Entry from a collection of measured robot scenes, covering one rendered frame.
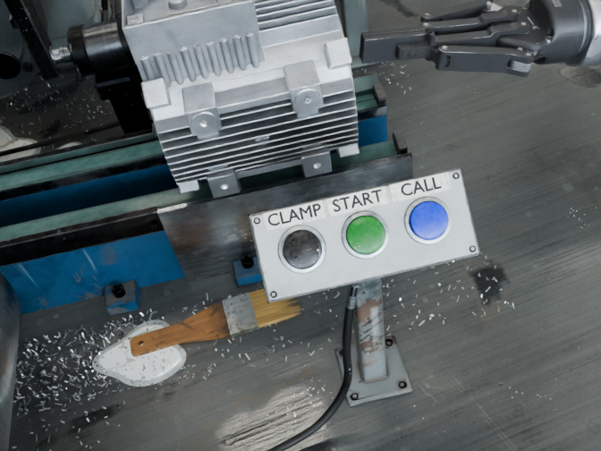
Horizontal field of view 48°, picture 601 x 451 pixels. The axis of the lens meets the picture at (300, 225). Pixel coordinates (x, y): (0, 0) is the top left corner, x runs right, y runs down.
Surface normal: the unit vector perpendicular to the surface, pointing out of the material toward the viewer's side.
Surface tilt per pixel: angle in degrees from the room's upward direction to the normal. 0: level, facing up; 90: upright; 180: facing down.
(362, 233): 38
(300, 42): 32
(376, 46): 90
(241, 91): 0
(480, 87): 0
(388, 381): 0
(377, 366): 90
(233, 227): 90
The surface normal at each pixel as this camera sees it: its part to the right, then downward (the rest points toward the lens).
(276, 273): 0.02, -0.01
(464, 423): -0.12, -0.63
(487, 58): -0.05, 0.76
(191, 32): 0.19, 0.74
